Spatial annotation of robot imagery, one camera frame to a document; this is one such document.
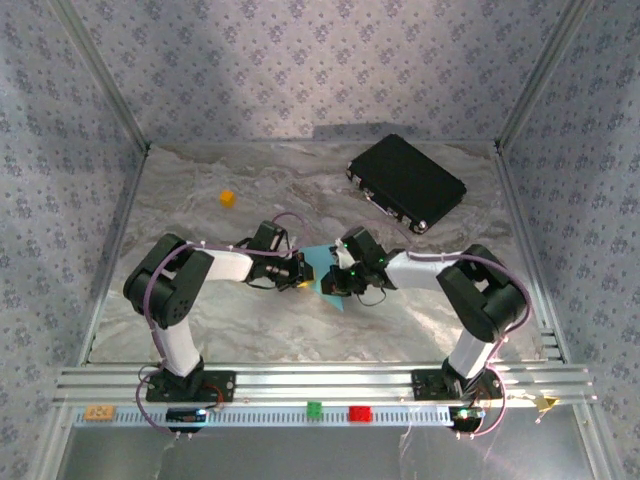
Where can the orange label plate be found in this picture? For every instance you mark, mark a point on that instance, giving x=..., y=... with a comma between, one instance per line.
x=100, y=413

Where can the light blue paper sheet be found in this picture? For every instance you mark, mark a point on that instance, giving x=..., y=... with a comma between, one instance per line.
x=316, y=257

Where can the aluminium floor edge rail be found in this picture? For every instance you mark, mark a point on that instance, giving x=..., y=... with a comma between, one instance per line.
x=116, y=250
x=521, y=225

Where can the small green toy brick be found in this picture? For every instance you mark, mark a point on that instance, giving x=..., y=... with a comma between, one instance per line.
x=314, y=410

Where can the small yellow cube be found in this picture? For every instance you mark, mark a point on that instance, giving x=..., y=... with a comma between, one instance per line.
x=228, y=198

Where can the black hard case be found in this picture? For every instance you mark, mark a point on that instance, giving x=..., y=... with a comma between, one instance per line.
x=407, y=177

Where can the black left controller board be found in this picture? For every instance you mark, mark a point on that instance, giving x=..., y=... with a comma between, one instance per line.
x=182, y=415

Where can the small yellow folded paper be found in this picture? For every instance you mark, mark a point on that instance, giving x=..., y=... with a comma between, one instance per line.
x=546, y=402

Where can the black controller board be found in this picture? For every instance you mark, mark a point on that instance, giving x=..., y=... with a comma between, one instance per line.
x=182, y=415
x=465, y=415

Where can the aluminium mounting rail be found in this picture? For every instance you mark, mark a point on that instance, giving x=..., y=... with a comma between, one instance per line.
x=325, y=385

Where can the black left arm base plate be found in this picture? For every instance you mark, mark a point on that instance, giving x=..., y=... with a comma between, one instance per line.
x=225, y=385

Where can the black right controller board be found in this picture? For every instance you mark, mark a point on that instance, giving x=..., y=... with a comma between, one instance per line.
x=465, y=415

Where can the aluminium upright frame post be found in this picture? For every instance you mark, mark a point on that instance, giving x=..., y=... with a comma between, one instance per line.
x=542, y=75
x=104, y=75

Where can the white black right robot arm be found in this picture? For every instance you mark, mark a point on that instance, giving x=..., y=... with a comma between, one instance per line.
x=470, y=355

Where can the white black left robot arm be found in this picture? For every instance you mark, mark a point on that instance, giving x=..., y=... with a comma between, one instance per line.
x=177, y=350

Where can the small red toy brick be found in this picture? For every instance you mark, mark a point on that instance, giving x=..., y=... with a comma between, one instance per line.
x=360, y=414

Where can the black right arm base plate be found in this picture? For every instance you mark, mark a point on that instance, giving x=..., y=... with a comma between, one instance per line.
x=425, y=385

